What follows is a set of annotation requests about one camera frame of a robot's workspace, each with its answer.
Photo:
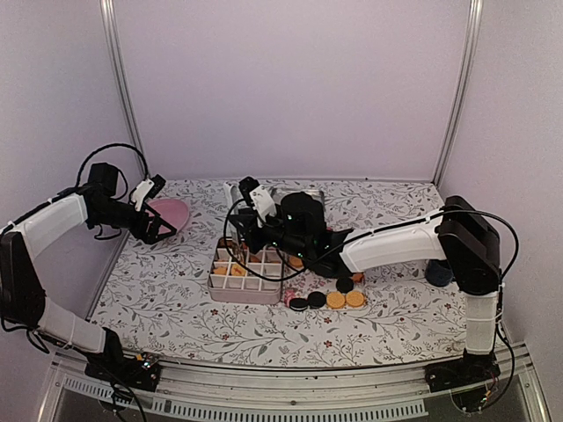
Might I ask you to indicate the black sandwich cookie left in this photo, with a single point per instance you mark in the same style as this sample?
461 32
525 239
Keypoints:
298 304

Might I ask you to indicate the pink plate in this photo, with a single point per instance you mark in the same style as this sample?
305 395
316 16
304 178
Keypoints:
174 211

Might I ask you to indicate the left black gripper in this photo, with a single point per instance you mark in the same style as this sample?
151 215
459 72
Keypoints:
141 232

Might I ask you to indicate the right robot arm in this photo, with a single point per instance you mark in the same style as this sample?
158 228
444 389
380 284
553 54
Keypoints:
456 235

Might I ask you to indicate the yellow round biscuit left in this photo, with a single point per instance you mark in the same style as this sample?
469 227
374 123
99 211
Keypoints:
336 300

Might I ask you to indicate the black sandwich cookie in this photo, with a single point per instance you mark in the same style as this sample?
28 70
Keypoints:
316 300
298 304

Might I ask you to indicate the black sandwich cookie right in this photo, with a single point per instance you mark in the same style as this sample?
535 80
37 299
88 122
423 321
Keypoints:
316 300

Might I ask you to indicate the floral cookie tray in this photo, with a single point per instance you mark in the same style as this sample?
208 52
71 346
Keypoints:
302 284

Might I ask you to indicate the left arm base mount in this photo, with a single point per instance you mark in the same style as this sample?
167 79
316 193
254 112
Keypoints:
128 372

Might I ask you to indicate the orange swirl cookie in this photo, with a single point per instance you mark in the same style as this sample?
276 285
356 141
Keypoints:
225 242

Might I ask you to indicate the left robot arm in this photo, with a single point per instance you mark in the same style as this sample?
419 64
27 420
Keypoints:
29 249

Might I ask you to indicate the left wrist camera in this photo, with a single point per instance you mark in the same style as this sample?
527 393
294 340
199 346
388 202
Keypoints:
146 189

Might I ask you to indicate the aluminium frame post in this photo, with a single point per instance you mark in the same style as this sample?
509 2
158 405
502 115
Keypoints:
110 27
471 41

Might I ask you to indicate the right aluminium frame post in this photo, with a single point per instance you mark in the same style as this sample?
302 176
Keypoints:
471 41

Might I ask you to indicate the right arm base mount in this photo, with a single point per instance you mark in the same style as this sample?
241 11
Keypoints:
461 372

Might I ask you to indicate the pink divided cookie tin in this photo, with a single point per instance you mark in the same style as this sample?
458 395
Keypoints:
259 286

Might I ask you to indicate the floral tablecloth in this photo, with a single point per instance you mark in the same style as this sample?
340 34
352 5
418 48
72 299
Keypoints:
157 300

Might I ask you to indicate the yellow round biscuit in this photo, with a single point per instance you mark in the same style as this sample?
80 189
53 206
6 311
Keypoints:
336 300
355 299

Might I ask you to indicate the front aluminium rail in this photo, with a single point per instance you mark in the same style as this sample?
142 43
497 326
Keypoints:
191 390

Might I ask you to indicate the yellow round biscuit right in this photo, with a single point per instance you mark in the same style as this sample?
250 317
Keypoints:
355 299

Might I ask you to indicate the dark blue mug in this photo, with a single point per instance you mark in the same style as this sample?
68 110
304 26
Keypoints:
438 273

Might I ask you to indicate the left aluminium frame post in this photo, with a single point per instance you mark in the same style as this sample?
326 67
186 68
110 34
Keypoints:
110 27

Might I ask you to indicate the silver metal tray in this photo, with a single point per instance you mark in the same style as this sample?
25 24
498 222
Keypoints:
278 193

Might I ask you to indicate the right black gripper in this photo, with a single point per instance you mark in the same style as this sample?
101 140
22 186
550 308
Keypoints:
248 223

